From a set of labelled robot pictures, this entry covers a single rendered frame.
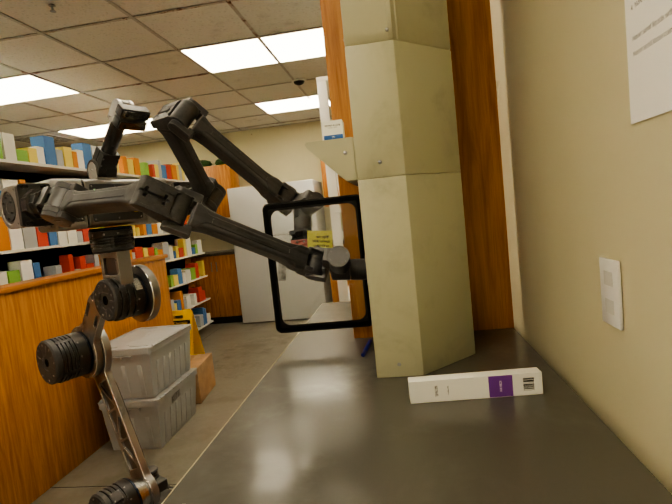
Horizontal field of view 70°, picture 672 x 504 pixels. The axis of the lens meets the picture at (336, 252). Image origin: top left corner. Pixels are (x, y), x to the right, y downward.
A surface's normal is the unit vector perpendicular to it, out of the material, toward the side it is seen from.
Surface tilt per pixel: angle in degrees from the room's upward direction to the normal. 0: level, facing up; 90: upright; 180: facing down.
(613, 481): 0
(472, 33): 90
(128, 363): 95
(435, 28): 90
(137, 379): 95
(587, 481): 0
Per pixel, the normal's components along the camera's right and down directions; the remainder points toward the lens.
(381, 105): -0.13, 0.09
